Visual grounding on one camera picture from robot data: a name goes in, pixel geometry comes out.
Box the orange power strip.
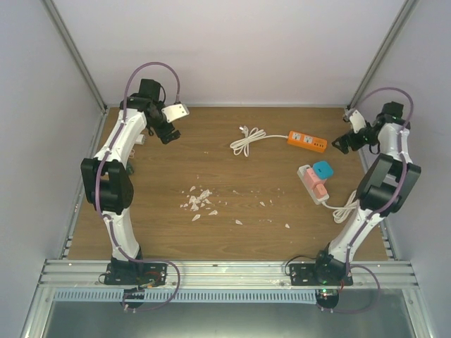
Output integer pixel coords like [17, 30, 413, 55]
[287, 131, 328, 154]

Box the white usb charger plug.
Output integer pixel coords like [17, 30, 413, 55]
[136, 134, 145, 145]

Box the blue cube plug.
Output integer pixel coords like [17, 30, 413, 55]
[312, 161, 334, 180]

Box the pink cube socket adapter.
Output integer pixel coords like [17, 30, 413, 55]
[303, 168, 323, 189]

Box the white pink power strip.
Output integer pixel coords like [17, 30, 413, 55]
[297, 165, 329, 205]

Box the pink charger plug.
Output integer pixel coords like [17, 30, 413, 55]
[313, 183, 328, 199]

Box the green dragon cube plug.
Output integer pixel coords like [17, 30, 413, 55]
[126, 163, 135, 175]

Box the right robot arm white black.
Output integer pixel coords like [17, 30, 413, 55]
[311, 101, 421, 285]

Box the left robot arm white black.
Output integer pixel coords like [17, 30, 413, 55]
[80, 79, 180, 284]

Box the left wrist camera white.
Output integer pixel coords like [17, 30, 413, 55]
[162, 103, 190, 123]

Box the right aluminium frame post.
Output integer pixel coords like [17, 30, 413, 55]
[346, 0, 419, 108]

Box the aluminium frame post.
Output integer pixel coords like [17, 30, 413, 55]
[41, 0, 108, 114]
[346, 0, 419, 108]

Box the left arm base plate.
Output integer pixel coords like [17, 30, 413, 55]
[99, 260, 168, 288]

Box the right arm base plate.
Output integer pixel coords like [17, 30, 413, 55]
[288, 263, 354, 287]

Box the left aluminium frame post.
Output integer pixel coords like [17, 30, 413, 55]
[41, 0, 108, 114]

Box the aluminium front rail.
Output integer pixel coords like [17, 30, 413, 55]
[38, 260, 419, 289]

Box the grey slotted cable duct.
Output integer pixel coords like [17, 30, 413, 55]
[54, 288, 316, 305]

